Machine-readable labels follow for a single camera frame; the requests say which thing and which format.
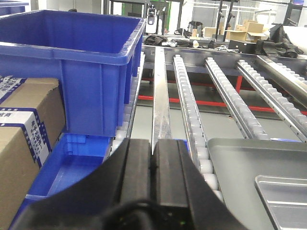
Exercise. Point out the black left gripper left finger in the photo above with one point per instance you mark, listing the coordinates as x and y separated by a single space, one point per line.
132 208

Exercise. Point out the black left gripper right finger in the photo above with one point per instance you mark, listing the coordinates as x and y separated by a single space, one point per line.
181 190

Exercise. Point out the small silver ribbed tray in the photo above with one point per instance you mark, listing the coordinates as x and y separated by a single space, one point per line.
285 200

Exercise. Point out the large grey metal tray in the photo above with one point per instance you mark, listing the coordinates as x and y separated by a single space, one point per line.
237 162

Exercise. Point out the cardboard box with blue tape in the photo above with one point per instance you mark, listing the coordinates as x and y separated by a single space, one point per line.
31 119

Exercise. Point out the lower blue plastic bin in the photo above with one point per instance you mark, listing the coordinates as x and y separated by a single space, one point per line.
69 163

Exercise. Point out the large blue plastic crate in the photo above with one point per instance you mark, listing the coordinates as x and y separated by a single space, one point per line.
94 57

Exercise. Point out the stack of cardboard boxes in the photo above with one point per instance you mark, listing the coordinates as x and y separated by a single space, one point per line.
250 31

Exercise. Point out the black cloth pile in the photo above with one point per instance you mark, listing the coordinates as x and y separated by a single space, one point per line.
278 44

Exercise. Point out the flat steel guide rail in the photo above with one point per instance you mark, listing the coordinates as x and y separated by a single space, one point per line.
161 128

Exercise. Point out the white roller conveyor rail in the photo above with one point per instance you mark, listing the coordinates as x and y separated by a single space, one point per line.
196 138

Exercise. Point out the red steel floor frame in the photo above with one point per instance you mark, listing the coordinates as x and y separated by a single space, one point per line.
238 88

